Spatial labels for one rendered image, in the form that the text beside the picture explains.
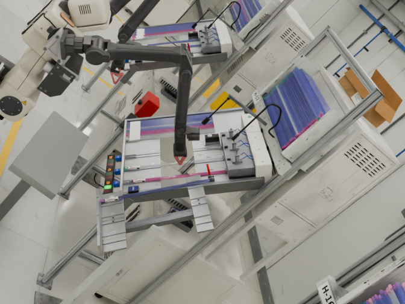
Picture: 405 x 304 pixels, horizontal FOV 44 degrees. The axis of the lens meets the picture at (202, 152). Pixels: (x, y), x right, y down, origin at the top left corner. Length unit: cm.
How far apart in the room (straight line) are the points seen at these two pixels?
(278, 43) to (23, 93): 199
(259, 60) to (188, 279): 171
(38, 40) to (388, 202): 274
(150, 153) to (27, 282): 93
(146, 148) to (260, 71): 135
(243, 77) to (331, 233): 142
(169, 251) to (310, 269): 169
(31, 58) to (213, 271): 148
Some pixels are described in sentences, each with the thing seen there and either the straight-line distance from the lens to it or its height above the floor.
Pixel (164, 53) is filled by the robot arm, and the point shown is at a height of 142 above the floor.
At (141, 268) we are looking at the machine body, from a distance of 285.
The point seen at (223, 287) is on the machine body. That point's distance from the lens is 302.
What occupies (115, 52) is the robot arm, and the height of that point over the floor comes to 129.
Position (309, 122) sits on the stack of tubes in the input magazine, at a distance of 243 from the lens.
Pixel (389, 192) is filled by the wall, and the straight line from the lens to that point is 404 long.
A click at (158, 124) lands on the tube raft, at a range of 296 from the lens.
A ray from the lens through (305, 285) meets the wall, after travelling 414.
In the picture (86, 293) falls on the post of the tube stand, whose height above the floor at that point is 29.
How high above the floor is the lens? 206
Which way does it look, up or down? 23 degrees down
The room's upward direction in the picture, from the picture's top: 46 degrees clockwise
